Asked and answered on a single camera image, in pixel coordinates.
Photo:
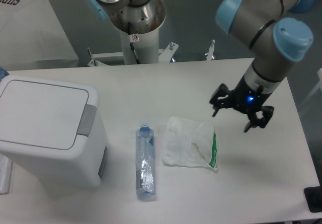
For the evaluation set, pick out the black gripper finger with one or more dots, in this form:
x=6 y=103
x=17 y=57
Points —
x=221 y=98
x=254 y=121

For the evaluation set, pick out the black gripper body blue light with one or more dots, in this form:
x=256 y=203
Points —
x=250 y=97

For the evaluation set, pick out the white push-lid trash can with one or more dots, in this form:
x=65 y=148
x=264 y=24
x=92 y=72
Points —
x=53 y=129

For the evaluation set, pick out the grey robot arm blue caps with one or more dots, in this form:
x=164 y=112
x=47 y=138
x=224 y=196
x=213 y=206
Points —
x=277 y=42

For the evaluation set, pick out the clear plastic bag green strip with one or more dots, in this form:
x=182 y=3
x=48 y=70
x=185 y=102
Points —
x=191 y=144

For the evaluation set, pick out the clear plastic water bottle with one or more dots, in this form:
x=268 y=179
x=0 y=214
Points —
x=145 y=163

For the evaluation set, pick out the black device at table edge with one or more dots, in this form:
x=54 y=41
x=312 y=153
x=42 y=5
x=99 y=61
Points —
x=313 y=198

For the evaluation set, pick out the white printed cloth cover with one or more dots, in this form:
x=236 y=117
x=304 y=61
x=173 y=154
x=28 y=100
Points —
x=32 y=36

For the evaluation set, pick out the white frame at right edge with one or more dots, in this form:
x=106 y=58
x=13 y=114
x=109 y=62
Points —
x=313 y=91

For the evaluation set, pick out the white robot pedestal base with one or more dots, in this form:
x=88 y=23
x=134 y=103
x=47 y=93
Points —
x=136 y=49

